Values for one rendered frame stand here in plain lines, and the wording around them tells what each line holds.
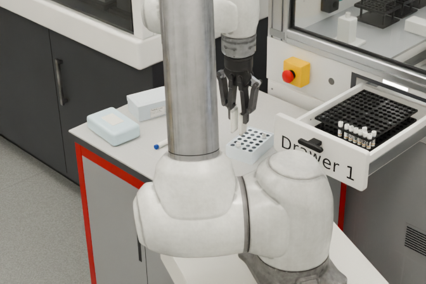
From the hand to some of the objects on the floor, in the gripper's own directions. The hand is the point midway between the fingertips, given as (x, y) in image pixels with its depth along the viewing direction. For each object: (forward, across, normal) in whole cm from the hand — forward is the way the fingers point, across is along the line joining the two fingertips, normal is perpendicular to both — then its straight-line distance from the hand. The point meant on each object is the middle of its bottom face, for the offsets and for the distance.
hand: (238, 121), depth 215 cm
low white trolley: (+88, -14, +8) cm, 89 cm away
